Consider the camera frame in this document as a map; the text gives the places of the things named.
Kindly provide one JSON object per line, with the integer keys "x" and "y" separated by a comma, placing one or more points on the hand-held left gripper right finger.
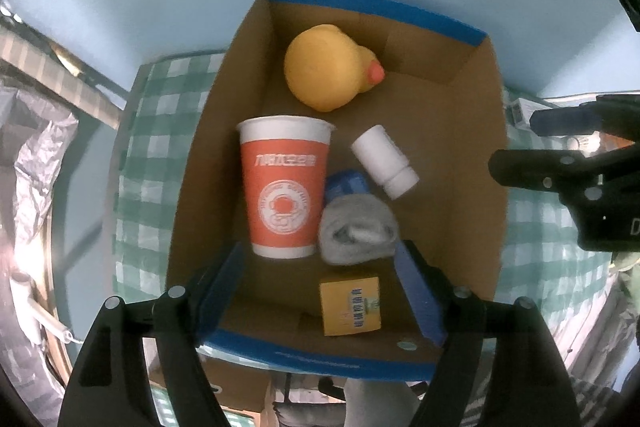
{"x": 420, "y": 297}

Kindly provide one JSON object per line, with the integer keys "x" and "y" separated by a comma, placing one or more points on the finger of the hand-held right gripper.
{"x": 530, "y": 169}
{"x": 562, "y": 119}

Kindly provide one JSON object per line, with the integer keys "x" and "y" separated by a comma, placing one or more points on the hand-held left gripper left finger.
{"x": 220, "y": 292}

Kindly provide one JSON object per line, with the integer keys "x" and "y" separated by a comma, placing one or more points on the long white medicine box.
{"x": 522, "y": 109}

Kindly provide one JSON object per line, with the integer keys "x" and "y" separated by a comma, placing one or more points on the small yellow box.
{"x": 350, "y": 307}

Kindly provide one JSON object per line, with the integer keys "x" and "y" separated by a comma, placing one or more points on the blue cardboard box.
{"x": 450, "y": 132}

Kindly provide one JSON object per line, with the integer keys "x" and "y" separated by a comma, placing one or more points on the grey sock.
{"x": 357, "y": 227}

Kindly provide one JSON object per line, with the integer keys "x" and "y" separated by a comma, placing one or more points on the orange paper cup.
{"x": 282, "y": 187}

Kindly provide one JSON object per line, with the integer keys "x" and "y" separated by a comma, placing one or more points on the blue tissue pack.
{"x": 345, "y": 184}

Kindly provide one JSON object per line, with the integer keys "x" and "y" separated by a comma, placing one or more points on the white pill bottle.
{"x": 382, "y": 157}

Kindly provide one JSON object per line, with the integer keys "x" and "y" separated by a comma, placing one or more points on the yellow rubber duck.
{"x": 325, "y": 67}

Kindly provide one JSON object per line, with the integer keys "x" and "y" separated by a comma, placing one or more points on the brown cardboard piece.
{"x": 240, "y": 382}

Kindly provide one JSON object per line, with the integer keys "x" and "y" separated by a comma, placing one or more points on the green checked tablecloth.
{"x": 150, "y": 157}

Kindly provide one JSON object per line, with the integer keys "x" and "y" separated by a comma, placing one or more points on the white plastic pipe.
{"x": 40, "y": 312}

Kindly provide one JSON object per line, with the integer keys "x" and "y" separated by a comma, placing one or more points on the silver plastic sheet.
{"x": 30, "y": 187}

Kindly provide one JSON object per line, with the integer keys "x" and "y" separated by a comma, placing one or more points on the checked curtain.
{"x": 60, "y": 72}

